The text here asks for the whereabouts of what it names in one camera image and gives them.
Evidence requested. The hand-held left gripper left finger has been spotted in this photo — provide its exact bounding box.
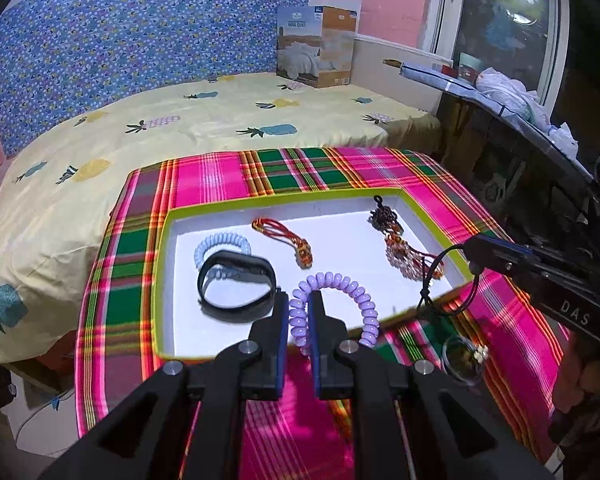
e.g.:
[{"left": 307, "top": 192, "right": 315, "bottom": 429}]
[{"left": 37, "top": 290, "right": 291, "bottom": 480}]

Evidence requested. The teal cup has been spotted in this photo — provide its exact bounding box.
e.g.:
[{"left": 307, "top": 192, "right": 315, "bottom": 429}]
[{"left": 457, "top": 51, "right": 481, "bottom": 81}]

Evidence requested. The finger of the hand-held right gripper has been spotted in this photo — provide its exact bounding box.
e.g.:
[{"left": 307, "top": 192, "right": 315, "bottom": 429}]
[
  {"left": 472, "top": 236, "right": 556, "bottom": 267},
  {"left": 464, "top": 242, "right": 541, "bottom": 286}
]

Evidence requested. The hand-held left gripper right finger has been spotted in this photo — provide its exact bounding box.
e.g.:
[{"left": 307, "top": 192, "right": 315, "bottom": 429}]
[{"left": 307, "top": 290, "right": 556, "bottom": 480}]

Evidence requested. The clear bangle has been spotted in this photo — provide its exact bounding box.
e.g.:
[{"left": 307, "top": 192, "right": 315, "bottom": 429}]
[{"left": 441, "top": 335, "right": 491, "bottom": 388}]

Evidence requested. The red cord bracelet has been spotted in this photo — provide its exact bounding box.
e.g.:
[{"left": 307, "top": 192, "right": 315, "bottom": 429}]
[{"left": 251, "top": 217, "right": 315, "bottom": 267}]

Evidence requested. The black cord necklace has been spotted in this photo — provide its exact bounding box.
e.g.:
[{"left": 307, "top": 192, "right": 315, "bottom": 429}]
[{"left": 416, "top": 247, "right": 483, "bottom": 317}]

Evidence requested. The blue floral headboard cover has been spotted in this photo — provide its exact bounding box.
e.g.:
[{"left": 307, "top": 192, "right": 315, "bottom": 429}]
[{"left": 0, "top": 0, "right": 315, "bottom": 161}]

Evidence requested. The person's right hand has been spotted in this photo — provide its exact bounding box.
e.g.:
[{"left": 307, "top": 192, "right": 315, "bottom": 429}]
[{"left": 547, "top": 330, "right": 600, "bottom": 461}]

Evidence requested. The purple spiral bracelet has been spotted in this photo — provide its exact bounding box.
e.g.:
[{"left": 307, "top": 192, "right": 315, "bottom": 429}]
[{"left": 288, "top": 271, "right": 380, "bottom": 356}]

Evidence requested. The pink green plaid cloth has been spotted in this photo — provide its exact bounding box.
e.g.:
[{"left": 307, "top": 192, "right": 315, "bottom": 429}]
[{"left": 75, "top": 146, "right": 571, "bottom": 480}]

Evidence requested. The pile of white clothes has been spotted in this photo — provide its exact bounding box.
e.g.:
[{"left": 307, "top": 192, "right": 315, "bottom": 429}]
[{"left": 477, "top": 66, "right": 580, "bottom": 158}]

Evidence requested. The yellow-green cardboard box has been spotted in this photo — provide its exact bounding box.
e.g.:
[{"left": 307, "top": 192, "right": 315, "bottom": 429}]
[{"left": 152, "top": 187, "right": 473, "bottom": 363}]

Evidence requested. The table with blue cover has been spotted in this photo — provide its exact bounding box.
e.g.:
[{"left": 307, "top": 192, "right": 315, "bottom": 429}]
[{"left": 400, "top": 60, "right": 600, "bottom": 186}]

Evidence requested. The quilt packaging box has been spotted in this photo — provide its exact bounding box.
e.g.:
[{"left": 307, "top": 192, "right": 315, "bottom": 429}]
[{"left": 275, "top": 4, "right": 358, "bottom": 89}]

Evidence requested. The window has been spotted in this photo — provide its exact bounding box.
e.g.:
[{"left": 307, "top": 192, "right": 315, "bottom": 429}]
[{"left": 450, "top": 0, "right": 571, "bottom": 111}]

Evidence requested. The wooden bed frame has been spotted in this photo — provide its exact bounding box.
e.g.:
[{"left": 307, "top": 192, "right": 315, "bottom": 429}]
[{"left": 5, "top": 345, "right": 76, "bottom": 396}]

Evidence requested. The black wristband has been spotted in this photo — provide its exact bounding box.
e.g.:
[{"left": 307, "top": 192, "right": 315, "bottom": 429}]
[{"left": 197, "top": 250, "right": 281, "bottom": 322}]

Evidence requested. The yellow pineapple bed sheet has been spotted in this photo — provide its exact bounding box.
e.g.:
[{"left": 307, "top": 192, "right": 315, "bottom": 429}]
[{"left": 0, "top": 70, "right": 443, "bottom": 366}]

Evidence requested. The orange crystal bead bracelet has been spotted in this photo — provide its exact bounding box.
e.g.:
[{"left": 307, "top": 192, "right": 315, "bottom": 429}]
[{"left": 385, "top": 232, "right": 446, "bottom": 282}]

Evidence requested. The white cable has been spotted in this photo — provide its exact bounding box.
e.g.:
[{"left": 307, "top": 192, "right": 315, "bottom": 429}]
[{"left": 15, "top": 390, "right": 76, "bottom": 441}]

